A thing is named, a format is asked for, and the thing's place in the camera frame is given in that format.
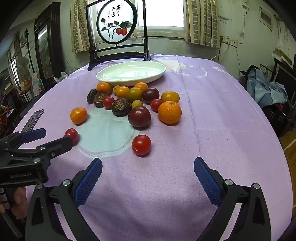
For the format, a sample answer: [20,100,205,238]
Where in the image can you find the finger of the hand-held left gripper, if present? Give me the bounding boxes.
[0,128,46,151]
[35,136,74,161]

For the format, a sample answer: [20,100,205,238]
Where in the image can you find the smartphone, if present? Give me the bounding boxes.
[20,109,45,133]

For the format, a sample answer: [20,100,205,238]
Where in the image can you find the white plastic bag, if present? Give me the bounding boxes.
[54,71,68,82]

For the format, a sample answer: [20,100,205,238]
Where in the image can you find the large orange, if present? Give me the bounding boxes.
[158,101,182,125]

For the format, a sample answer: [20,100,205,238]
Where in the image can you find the window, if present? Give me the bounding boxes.
[89,0,186,39]

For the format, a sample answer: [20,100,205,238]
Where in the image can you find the white cable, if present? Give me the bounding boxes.
[210,43,229,63]

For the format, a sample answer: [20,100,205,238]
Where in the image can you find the small dark purple tomato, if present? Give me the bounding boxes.
[142,87,160,104]

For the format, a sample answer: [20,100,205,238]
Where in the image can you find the wall vent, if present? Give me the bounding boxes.
[258,6,274,30]

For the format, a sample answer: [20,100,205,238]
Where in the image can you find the white oval plate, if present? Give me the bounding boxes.
[96,61,166,87]

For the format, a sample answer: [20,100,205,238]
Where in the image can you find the greenish yellow mandarin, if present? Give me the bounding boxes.
[126,87,143,103]

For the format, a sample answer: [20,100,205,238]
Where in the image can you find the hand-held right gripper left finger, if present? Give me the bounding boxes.
[25,158,103,241]

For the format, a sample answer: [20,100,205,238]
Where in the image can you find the purple printed tablecloth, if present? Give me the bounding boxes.
[11,54,293,241]

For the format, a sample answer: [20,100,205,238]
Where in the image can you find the dark wooden framed mirror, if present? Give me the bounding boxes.
[34,2,66,91]

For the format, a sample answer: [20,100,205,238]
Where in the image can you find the person's left hand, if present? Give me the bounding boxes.
[11,186,27,217]

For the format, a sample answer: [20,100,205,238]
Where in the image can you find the yellowish orange mandarin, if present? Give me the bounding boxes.
[161,91,180,103]

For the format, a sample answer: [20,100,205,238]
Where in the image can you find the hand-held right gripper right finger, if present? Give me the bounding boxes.
[194,157,271,241]

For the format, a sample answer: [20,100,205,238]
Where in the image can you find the black framed painted table screen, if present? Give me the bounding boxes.
[86,0,151,72]

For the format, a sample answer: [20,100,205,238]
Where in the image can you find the white wall socket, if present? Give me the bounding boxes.
[220,36,238,48]

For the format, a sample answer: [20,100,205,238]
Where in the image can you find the black framed board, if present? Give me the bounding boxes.
[274,58,296,105]

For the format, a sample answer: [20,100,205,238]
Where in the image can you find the blue cloth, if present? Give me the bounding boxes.
[247,67,288,107]

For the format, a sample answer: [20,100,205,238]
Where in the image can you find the checked beige curtain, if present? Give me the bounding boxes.
[186,0,219,45]
[70,0,96,55]

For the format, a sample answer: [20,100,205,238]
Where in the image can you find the dark brown passion fruit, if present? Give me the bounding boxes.
[86,88,97,104]
[111,98,132,117]
[93,93,108,108]

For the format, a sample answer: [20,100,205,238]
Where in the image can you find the red cherry tomato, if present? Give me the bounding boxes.
[150,99,164,112]
[102,96,115,109]
[64,128,79,145]
[132,135,152,156]

